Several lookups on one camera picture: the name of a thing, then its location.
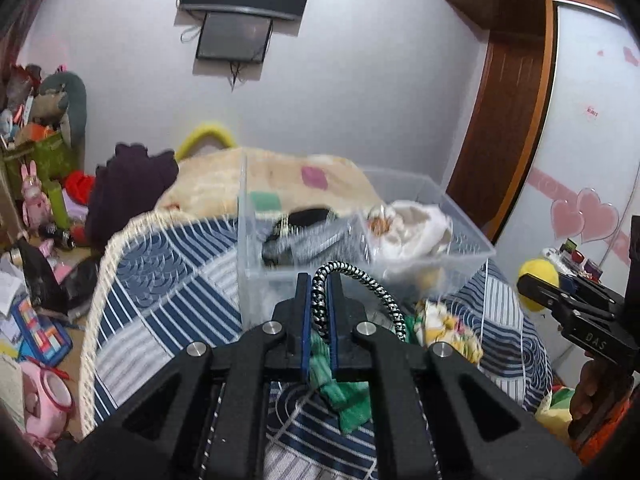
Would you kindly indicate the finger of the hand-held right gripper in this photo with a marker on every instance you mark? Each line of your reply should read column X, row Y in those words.
column 555, row 287
column 595, row 340

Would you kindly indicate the white cloth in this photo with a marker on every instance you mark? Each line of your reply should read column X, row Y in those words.
column 420, row 232

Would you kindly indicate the grey plush toy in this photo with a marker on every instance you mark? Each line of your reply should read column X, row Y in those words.
column 62, row 100

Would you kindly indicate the pink rabbit toy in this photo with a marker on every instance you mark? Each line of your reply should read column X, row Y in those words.
column 34, row 197

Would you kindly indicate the yellow plush ball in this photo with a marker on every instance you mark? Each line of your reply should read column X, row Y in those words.
column 537, row 280

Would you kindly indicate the beige plush blanket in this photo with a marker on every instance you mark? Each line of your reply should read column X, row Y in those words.
column 215, row 185

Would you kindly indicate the green knitted cloth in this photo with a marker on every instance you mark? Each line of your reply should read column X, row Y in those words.
column 345, row 400

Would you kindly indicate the blue colourful toy box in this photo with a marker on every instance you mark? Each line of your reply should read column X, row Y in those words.
column 40, row 335

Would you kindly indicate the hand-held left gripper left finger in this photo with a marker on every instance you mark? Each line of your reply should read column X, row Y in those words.
column 304, row 332

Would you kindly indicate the dark purple cloth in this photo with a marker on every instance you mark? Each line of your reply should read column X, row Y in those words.
column 127, row 190

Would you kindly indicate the yellow floral cloth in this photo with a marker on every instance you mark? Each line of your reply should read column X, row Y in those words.
column 445, row 327

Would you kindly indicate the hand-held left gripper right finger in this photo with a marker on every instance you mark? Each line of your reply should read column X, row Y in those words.
column 333, row 332

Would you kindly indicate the yellow green plush toy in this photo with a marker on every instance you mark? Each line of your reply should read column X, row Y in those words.
column 555, row 405

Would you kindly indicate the black plastic bag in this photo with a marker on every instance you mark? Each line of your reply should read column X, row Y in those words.
column 40, row 275

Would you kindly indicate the brown wooden wardrobe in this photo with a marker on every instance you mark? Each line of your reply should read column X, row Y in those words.
column 500, row 110

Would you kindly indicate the small black monitor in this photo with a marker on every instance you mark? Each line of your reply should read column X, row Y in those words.
column 232, row 35

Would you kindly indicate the clear plastic storage box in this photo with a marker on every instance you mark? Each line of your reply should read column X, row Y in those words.
column 310, row 195

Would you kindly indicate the person's right hand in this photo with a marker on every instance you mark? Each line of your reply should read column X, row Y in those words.
column 587, row 387

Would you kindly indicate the black grey cloth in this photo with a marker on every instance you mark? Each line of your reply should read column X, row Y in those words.
column 300, row 245

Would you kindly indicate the blue striped patchwork blanket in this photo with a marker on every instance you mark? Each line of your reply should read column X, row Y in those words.
column 165, row 285

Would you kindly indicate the white door with pink hearts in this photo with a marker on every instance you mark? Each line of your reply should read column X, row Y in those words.
column 595, row 135

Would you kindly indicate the red cloth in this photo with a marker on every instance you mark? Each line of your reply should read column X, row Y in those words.
column 80, row 185

